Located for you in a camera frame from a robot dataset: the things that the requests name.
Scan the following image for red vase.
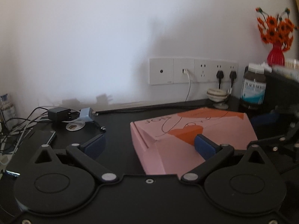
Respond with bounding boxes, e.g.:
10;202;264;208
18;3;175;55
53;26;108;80
266;43;285;67

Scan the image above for small clear bottle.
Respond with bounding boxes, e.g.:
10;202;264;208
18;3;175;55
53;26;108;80
1;94;18;131

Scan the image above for light blue charger plug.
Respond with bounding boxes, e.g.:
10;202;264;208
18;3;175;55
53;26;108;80
79;107;94;122

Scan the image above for black plug right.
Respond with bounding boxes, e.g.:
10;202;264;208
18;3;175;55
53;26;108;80
229;70;237;92

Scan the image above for black smartphone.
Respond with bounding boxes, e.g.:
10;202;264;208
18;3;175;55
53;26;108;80
4;130;56;176

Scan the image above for black plug left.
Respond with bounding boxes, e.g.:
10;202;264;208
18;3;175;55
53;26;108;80
216;70;224;89

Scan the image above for white charging cable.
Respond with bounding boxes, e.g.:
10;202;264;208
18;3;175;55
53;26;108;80
182;68;192;102

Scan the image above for orange artificial flowers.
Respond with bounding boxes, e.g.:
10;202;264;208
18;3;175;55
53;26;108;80
255;7;298;52

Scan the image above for tangled grey cables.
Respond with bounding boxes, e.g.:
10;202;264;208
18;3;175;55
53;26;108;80
0;106;80;166

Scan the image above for brown supplement bottle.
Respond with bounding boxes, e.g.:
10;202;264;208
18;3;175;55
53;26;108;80
240;63;266;107

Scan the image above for white wall socket panel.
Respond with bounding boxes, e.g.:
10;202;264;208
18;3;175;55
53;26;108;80
149;58;238;85

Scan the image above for pink cardboard box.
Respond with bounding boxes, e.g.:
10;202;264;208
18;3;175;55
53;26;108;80
130;108;257;176

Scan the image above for black power adapter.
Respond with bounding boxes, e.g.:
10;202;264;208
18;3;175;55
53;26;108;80
48;107;71;122

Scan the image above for white round disc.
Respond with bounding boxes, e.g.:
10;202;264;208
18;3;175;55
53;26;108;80
66;121;85;131

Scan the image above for black plug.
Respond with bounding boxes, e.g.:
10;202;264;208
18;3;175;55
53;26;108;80
216;70;224;89
229;70;237;92

